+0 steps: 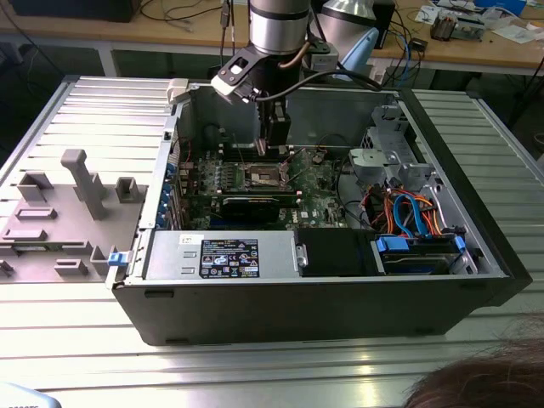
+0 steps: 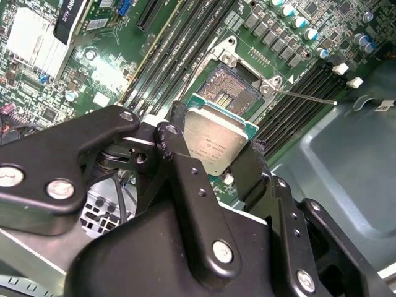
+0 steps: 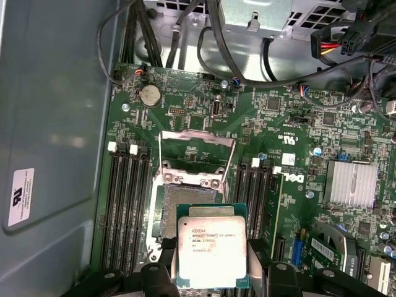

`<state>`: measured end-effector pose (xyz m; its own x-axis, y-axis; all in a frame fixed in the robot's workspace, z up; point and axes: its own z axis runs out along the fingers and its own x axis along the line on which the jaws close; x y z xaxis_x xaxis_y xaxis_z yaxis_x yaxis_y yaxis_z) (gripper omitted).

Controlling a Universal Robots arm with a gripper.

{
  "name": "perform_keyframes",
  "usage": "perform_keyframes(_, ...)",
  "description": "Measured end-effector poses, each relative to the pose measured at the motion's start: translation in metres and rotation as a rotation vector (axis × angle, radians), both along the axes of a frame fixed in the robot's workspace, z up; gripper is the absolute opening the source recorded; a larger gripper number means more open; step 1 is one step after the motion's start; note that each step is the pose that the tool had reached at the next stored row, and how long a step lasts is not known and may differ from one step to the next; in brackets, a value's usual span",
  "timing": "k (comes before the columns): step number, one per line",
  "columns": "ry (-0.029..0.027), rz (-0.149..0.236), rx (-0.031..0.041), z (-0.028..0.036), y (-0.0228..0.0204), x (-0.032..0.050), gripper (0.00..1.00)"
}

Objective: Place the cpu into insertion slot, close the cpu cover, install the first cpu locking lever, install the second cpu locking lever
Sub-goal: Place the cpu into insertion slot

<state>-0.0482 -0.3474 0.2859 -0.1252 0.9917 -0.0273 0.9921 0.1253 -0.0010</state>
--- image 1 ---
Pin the small black adapter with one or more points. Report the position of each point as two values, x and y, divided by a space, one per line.
418 44

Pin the blue cardboard box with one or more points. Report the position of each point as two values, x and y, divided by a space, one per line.
501 5

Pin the silver power supply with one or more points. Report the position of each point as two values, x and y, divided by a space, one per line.
170 255

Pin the green RAM stick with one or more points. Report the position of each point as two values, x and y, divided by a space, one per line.
30 247

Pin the person head brown hair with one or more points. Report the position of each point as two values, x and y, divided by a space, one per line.
489 374

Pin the white power adapter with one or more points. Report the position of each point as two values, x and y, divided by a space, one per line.
377 77

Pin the black graphics card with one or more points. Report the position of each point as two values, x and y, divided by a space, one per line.
251 209

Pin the silver metal disk bay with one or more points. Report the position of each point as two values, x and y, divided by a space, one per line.
370 166

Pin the beige plastic case latch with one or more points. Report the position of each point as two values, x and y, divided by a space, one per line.
176 89

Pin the blue plastic case latch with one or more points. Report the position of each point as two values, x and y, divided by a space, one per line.
117 259

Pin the silver metal computer part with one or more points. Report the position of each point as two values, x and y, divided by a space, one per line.
472 30

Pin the black plastic drive shroud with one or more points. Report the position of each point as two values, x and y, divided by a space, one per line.
336 253

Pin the white plastic device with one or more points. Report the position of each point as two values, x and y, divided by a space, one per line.
21 397

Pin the pale blue teach pendant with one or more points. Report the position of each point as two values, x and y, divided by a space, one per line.
361 47

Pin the white paper sheet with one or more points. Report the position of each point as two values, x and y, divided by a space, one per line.
427 15

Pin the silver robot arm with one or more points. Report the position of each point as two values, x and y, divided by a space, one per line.
276 30

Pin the wooden desk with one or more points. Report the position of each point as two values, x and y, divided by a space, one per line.
85 30

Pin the black computer case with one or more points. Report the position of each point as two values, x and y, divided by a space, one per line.
72 10

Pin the green motherboard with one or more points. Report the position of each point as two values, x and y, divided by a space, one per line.
319 204

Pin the grey parts rack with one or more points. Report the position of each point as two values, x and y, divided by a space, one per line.
64 229

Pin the clear plastic bag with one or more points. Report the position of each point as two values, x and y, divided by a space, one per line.
516 34

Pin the hard disk in blue carrier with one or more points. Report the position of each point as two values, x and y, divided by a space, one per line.
416 263

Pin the metal CPU locking lever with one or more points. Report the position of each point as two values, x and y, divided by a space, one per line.
238 149

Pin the black PC case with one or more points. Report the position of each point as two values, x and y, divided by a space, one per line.
297 310

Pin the silver square CPU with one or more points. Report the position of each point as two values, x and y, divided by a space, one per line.
262 148

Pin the CPU socket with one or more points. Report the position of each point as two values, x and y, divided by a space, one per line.
263 175

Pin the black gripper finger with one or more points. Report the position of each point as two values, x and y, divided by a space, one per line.
262 121

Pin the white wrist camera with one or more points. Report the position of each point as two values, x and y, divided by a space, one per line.
223 85

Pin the CPU cooler heat sink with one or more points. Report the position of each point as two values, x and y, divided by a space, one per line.
444 27

